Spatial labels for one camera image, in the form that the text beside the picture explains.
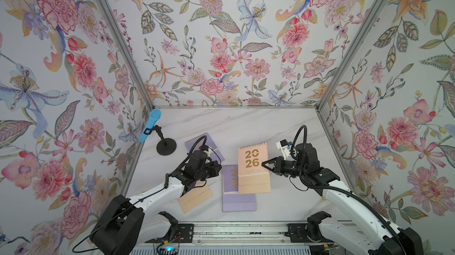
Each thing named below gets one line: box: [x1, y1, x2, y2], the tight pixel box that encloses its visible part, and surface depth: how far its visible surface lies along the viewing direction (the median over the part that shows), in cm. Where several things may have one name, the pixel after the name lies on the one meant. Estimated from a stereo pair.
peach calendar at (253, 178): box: [238, 142, 271, 194], surface depth 81 cm
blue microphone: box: [139, 108, 162, 143], surface depth 85 cm
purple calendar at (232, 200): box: [222, 164, 257, 213], surface depth 84 cm
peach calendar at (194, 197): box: [177, 183, 213, 214], surface depth 84 cm
